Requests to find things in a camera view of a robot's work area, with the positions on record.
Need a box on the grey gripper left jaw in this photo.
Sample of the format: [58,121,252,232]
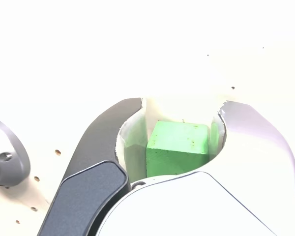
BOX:
[36,97,148,236]

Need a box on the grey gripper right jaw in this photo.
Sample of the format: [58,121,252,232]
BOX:
[95,99,295,236]

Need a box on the green cube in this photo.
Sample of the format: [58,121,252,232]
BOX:
[146,119,210,178]

